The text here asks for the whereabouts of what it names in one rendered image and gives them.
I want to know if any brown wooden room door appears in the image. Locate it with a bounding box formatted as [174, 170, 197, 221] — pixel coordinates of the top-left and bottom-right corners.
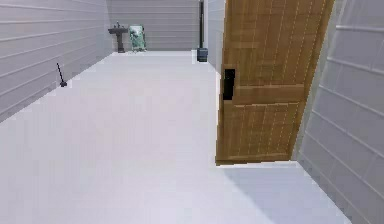
[215, 0, 336, 166]

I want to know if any black door handle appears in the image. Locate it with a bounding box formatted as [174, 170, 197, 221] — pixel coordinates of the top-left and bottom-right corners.
[222, 68, 236, 102]

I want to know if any black pedestal sink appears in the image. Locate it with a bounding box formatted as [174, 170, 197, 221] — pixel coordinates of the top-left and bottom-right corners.
[107, 21, 129, 54]

